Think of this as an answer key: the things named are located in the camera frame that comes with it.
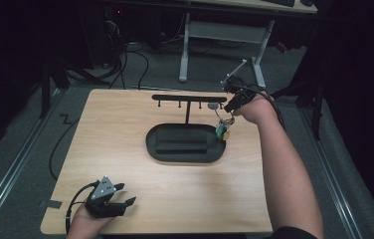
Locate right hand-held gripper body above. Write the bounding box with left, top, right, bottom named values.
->
left=220, top=59, right=259, bottom=106

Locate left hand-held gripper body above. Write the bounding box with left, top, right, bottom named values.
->
left=85, top=175, right=127, bottom=219

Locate key ring with coloured tags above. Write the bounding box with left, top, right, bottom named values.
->
left=214, top=107, right=237, bottom=141

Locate black key holder stand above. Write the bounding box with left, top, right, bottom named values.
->
left=144, top=94, right=228, bottom=164

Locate person's right hand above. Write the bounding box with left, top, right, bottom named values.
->
left=234, top=95, right=279, bottom=126

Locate person's left hand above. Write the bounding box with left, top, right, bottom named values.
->
left=65, top=204, right=117, bottom=239

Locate grey tape patch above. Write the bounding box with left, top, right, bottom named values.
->
left=39, top=198, right=64, bottom=211

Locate grey metal desk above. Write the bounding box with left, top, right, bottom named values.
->
left=178, top=0, right=318, bottom=89

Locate small red object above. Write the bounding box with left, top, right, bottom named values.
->
left=276, top=41, right=290, bottom=54

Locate black metal stand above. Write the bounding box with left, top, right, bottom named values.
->
left=39, top=58, right=109, bottom=120
left=271, top=66, right=328, bottom=140

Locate black keyboard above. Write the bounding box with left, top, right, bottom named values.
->
left=261, top=0, right=297, bottom=8

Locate person's black sleeve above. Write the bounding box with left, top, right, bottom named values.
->
left=268, top=226, right=318, bottom=239

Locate dark computer tower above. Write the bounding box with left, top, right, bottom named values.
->
left=82, top=4, right=127, bottom=69

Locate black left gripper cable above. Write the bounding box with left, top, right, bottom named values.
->
left=64, top=180, right=100, bottom=234

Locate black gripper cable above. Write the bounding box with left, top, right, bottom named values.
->
left=238, top=83, right=287, bottom=131
left=64, top=180, right=100, bottom=234

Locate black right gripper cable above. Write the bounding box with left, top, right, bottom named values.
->
left=238, top=83, right=287, bottom=131

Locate black floor cable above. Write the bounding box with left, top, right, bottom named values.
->
left=48, top=114, right=81, bottom=182

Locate black looped cable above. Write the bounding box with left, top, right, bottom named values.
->
left=108, top=49, right=150, bottom=91

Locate grey floor rail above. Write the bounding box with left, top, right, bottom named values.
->
left=0, top=88, right=67, bottom=233
left=298, top=106, right=363, bottom=239

